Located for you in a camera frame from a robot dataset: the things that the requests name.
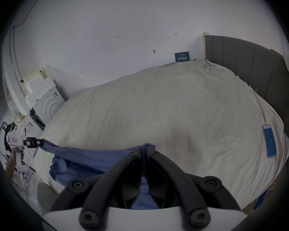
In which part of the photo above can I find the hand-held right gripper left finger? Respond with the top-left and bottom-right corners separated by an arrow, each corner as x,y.
50,146 -> 143,229

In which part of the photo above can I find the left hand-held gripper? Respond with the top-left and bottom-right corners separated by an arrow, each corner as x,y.
5,126 -> 43,172

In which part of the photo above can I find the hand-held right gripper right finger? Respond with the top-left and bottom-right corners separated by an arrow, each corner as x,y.
146,146 -> 242,229

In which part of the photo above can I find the blue shirt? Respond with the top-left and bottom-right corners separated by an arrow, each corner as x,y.
40,139 -> 181,210

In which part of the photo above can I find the person's left forearm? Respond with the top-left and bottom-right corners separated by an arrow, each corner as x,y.
5,163 -> 17,179

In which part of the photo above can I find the person's left hand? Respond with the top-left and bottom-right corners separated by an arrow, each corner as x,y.
8,149 -> 25,165

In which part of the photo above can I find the white washing machine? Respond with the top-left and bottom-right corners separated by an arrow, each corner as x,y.
23,68 -> 69,132

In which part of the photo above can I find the bed with beige sheet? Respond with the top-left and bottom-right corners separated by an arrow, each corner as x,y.
35,59 -> 289,212

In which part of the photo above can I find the blue phone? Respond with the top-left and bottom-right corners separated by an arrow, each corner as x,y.
262,124 -> 277,159

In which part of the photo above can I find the dark grey padded headboard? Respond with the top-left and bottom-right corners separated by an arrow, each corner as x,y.
204,35 -> 289,154

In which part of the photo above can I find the yellow cable bundle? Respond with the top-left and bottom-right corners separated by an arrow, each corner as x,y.
247,177 -> 280,215

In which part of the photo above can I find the blue wall sign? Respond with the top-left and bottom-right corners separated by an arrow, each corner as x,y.
174,51 -> 190,63

